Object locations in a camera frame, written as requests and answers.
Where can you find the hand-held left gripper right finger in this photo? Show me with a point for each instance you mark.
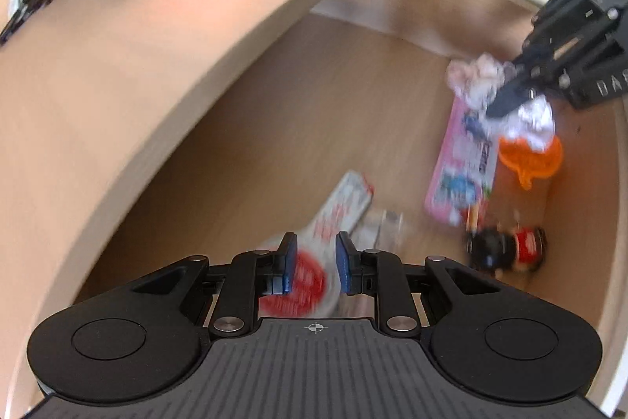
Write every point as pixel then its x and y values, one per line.
pixel 344 269

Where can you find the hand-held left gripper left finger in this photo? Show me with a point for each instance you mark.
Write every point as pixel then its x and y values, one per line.
pixel 288 267

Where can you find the white paddle fan red circle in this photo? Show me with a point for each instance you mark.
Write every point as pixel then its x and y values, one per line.
pixel 343 203

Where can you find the pink printed packet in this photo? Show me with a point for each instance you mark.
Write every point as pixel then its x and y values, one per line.
pixel 456 163

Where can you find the wide white drawer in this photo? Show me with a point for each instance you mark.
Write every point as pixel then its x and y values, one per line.
pixel 294 105

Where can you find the clear plastic packet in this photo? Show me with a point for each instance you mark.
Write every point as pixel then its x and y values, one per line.
pixel 385 227

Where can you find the orange plastic toy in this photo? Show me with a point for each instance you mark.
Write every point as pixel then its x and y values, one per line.
pixel 532 159

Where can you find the black red doll figure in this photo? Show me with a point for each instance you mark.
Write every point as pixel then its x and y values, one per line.
pixel 505 249

